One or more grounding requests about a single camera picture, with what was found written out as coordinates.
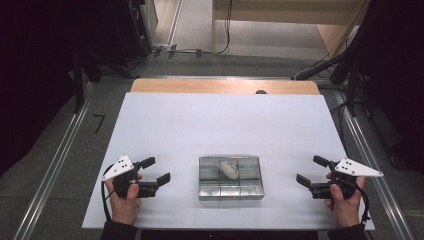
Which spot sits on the transparent grey plastic compartment box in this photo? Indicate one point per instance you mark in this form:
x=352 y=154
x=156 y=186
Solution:
x=246 y=190

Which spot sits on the metal floor rail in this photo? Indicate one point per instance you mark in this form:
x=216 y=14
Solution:
x=50 y=173
x=376 y=180

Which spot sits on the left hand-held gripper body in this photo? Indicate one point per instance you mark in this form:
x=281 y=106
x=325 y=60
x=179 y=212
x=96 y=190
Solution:
x=121 y=168

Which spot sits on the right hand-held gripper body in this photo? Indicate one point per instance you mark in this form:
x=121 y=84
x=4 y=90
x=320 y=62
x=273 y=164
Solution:
x=353 y=168

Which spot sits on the person's right hand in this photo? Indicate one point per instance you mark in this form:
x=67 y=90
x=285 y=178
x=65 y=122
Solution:
x=346 y=210

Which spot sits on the white plush toy blue ears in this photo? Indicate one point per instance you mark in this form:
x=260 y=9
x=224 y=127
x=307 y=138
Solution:
x=230 y=170

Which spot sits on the person's left hand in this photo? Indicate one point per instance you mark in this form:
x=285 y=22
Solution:
x=123 y=208

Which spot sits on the dark round table grommet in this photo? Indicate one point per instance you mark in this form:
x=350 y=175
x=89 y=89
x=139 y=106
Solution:
x=261 y=91

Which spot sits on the black metal stand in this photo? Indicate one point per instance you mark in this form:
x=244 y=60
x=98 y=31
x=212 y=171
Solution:
x=80 y=76

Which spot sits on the black equipment rack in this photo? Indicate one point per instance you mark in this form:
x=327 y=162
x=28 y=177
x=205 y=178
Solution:
x=131 y=26

